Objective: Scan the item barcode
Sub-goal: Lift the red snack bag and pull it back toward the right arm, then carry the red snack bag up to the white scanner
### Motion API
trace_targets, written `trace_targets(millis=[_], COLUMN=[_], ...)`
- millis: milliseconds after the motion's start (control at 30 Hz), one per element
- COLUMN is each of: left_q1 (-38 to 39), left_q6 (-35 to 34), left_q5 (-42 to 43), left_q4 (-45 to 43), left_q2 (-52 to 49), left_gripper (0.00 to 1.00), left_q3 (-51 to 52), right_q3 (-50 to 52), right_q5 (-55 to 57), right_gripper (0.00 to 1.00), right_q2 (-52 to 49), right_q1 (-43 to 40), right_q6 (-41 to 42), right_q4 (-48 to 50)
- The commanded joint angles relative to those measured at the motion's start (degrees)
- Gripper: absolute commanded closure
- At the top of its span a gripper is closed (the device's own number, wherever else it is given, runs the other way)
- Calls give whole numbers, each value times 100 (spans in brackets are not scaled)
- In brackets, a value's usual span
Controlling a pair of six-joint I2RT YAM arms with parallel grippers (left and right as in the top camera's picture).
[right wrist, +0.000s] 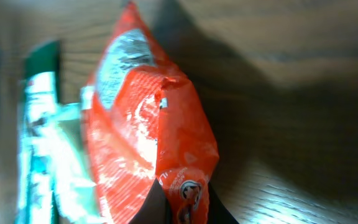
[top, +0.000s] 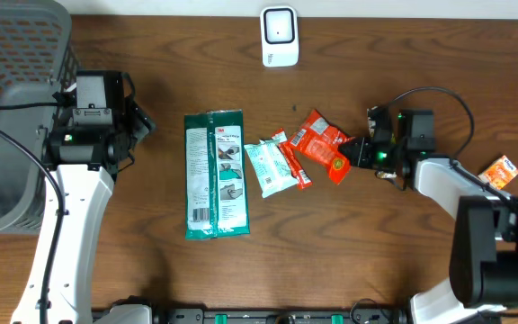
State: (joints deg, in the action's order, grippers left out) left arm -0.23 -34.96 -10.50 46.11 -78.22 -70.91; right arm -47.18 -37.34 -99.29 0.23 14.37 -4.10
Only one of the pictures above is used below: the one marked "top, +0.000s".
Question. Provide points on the yellow green juice carton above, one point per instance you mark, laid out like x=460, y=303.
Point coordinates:
x=378, y=123

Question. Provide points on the light green wet wipes pack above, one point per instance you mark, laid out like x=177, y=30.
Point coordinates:
x=271, y=168

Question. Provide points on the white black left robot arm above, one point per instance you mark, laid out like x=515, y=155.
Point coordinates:
x=81, y=163

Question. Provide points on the grey plastic shopping basket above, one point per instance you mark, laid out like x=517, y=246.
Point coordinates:
x=36, y=61

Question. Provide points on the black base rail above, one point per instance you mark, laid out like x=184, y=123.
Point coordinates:
x=364, y=312

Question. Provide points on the white barcode scanner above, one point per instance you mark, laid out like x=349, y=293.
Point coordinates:
x=280, y=36

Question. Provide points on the small orange tissue pack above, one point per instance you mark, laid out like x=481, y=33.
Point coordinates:
x=500, y=173

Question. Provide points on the dark green packet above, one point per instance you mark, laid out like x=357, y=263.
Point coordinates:
x=215, y=197

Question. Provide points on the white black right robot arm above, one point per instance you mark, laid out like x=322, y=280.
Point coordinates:
x=483, y=271

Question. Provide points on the red snack bag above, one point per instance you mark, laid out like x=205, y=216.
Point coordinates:
x=319, y=141

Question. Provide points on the small red Nescafe packet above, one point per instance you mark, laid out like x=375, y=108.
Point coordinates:
x=296, y=168

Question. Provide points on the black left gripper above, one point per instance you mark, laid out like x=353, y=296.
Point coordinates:
x=139, y=121

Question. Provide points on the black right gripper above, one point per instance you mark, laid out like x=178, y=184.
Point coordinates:
x=360, y=157

